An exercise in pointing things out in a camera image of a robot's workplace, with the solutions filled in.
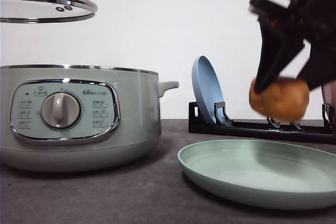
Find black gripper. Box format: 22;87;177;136
248;0;336;92

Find glass steamer lid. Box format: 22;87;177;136
0;0;98;24

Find brown potato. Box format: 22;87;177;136
249;77;310;121

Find green plate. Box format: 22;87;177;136
177;140;336;210

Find pink plate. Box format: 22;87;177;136
321;80;336;109

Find blue plate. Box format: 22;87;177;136
192;56;224;124

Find green electric steamer pot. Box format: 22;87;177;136
0;65;179;173

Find black dish rack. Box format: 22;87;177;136
188;101;336;145

